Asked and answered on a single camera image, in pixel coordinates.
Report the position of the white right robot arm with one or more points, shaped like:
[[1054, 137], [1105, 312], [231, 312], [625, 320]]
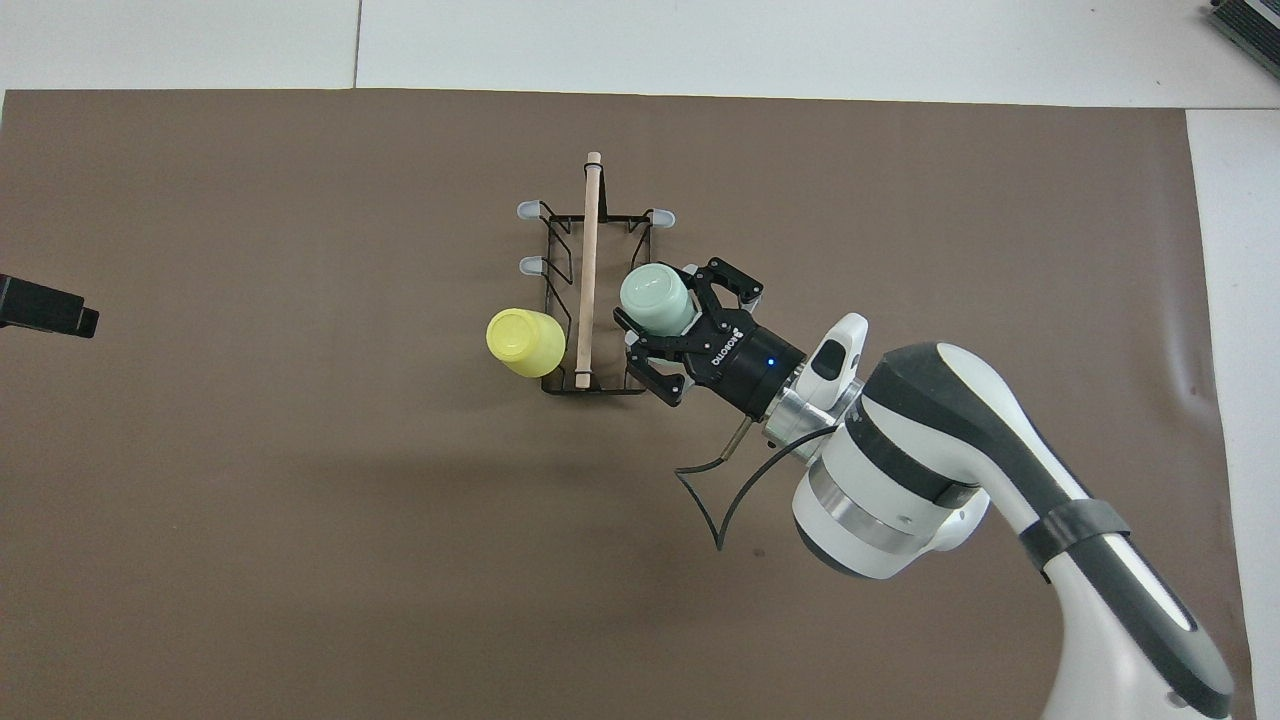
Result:
[[900, 470]]

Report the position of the light green plastic cup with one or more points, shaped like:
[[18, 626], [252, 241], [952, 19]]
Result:
[[655, 300]]

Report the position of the brown table mat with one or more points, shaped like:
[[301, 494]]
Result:
[[300, 500]]

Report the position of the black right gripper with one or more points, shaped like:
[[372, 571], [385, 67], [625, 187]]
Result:
[[745, 365]]

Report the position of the yellow plastic cup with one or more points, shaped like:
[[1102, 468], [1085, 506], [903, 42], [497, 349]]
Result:
[[525, 342]]

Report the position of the dark finned electronic device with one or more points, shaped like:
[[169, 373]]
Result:
[[1250, 18]]

